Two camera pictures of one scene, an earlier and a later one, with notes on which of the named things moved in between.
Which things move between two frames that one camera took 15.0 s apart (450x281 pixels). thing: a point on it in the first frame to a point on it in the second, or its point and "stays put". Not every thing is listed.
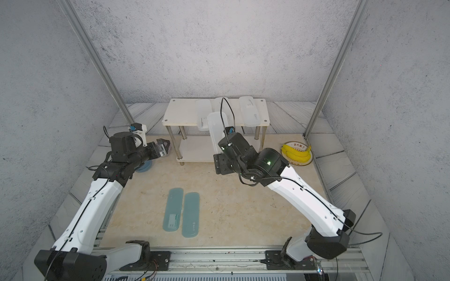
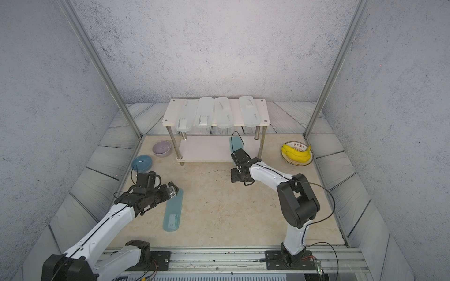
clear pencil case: (249, 112) stays put
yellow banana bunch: (302, 157) stays put
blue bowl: (146, 167) stays put
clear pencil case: (204, 106) stays put
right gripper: (221, 163) to (234, 177)
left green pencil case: (173, 211) stays put
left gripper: (163, 151) to (167, 194)
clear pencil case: (217, 121) to (187, 115)
